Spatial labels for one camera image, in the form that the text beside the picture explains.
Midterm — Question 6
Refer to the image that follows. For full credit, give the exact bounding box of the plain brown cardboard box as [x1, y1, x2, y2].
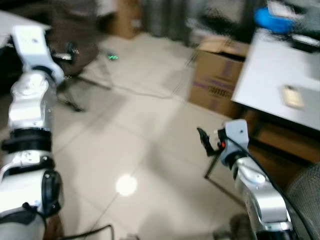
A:
[107, 0, 144, 39]

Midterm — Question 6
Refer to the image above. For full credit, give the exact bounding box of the printed cardboard box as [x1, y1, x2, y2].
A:
[187, 37, 252, 119]

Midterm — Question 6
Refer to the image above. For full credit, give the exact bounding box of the small tan card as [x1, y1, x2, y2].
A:
[281, 85, 305, 110]

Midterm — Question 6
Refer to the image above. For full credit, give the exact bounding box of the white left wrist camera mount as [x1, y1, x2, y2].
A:
[10, 25, 66, 85]

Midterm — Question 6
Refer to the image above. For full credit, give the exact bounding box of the blue plastic object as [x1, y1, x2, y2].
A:
[253, 7, 297, 35]

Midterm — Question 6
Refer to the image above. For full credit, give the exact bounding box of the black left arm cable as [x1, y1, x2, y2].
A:
[50, 224, 114, 240]

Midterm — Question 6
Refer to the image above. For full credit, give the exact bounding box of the white table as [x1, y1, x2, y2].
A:
[231, 27, 320, 132]

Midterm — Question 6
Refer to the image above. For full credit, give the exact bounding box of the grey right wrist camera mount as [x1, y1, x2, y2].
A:
[219, 119, 250, 167]

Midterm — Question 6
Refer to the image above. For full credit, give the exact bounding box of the brown office chair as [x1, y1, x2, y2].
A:
[47, 0, 117, 113]

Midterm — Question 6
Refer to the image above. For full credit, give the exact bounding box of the brown wooden cabinet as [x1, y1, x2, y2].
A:
[240, 110, 320, 192]

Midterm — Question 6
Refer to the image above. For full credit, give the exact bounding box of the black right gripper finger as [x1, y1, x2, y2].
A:
[196, 127, 214, 157]

